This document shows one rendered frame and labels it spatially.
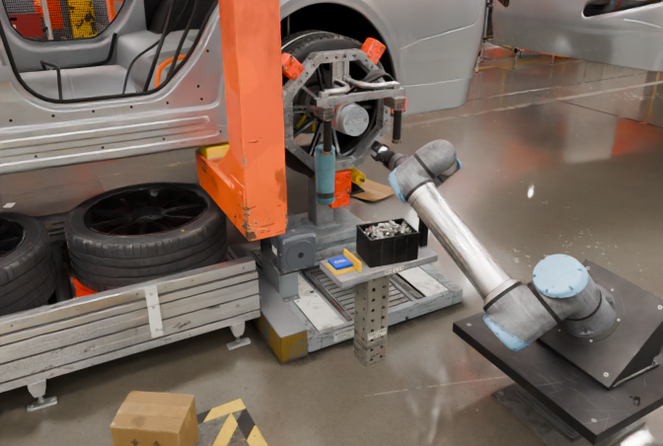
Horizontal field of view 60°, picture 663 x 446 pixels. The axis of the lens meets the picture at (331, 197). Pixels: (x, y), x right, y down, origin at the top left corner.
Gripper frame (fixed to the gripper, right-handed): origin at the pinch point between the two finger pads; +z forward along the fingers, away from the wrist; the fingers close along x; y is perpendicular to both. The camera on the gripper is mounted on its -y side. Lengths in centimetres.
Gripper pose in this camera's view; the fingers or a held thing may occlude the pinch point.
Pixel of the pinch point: (371, 147)
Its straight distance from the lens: 282.5
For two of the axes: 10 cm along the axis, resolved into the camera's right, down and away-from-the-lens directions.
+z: -4.7, -3.5, 8.1
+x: 6.3, -7.8, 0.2
